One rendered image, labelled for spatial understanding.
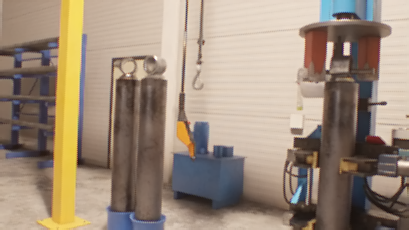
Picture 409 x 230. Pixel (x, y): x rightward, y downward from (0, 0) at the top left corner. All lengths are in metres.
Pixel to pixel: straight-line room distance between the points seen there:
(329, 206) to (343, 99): 0.68
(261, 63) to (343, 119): 2.81
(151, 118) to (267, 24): 2.80
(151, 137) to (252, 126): 2.52
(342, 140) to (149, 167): 1.40
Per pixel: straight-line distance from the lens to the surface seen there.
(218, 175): 4.57
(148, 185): 2.87
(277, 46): 5.03
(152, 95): 2.81
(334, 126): 2.44
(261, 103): 5.04
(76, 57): 3.89
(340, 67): 2.49
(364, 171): 2.42
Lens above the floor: 1.27
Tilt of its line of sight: 1 degrees down
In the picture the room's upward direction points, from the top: 3 degrees clockwise
